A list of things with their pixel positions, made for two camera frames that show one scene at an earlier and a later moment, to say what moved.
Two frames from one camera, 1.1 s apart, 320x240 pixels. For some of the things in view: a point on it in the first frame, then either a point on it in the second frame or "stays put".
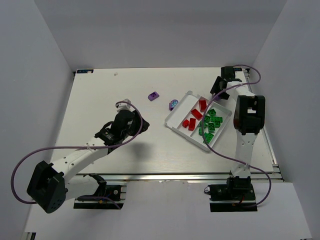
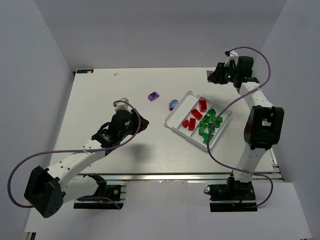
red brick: (192, 124) stays put
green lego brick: (212, 112) stays put
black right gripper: (219, 87) → (218, 74)
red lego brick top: (198, 115) stays put
